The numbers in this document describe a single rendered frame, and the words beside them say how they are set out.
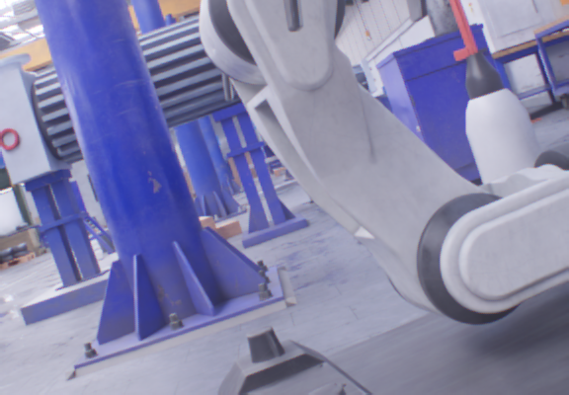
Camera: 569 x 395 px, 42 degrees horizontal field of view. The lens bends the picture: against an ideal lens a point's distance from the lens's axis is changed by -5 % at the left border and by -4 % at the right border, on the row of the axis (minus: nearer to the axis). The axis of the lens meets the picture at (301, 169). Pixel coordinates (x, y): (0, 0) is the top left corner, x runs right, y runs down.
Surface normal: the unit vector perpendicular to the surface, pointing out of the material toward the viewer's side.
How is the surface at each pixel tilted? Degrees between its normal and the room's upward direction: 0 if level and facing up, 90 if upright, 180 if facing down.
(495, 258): 90
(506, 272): 90
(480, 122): 72
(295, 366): 90
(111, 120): 90
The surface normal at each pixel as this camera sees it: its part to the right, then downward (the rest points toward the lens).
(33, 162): 0.07, 0.01
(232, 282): -0.30, 0.13
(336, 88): 0.33, 0.36
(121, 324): 0.42, -0.12
